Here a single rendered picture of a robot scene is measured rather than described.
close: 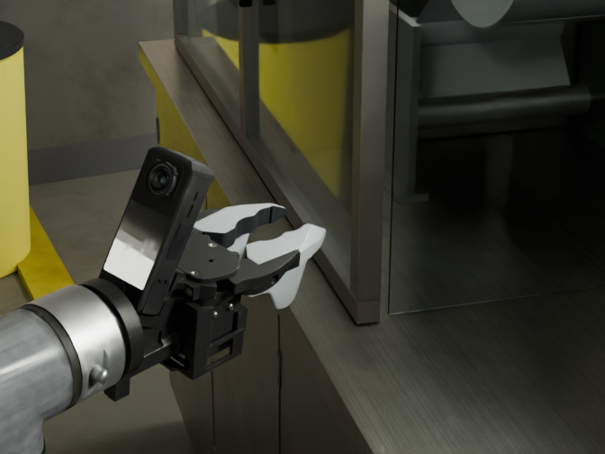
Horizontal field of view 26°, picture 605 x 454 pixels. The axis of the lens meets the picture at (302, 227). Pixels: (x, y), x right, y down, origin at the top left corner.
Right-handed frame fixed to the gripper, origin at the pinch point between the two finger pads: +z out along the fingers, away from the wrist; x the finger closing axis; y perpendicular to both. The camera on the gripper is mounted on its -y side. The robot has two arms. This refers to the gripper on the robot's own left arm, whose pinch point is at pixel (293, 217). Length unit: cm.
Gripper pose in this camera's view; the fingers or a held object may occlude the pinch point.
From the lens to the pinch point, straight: 102.7
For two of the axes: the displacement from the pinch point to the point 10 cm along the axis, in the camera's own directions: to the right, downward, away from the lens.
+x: 7.4, 4.0, -5.4
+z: 6.6, -3.1, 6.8
